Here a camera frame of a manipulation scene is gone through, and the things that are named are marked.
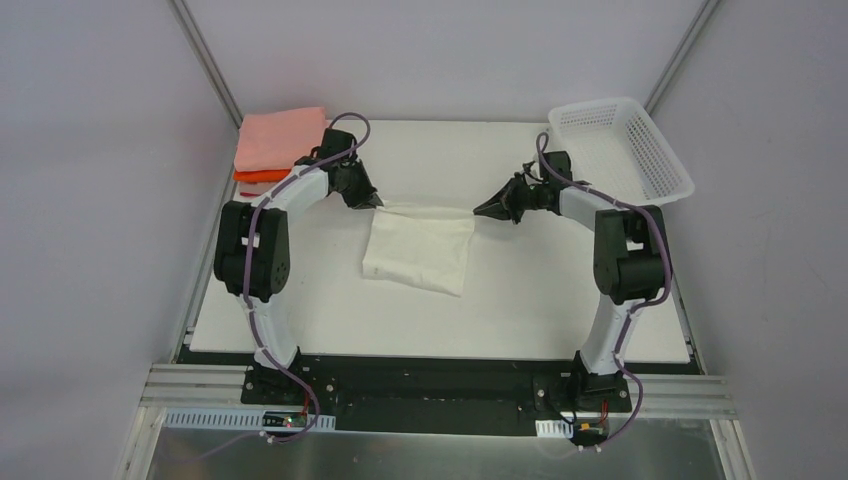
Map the right white cable duct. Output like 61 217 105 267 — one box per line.
535 419 574 439

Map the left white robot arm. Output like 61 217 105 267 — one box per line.
213 127 382 371

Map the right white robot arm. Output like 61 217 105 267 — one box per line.
473 150 672 412

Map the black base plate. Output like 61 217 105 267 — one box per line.
241 354 632 436

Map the white plastic basket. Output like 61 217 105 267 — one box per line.
548 97 695 206

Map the white t shirt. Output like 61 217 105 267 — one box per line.
362 202 475 297

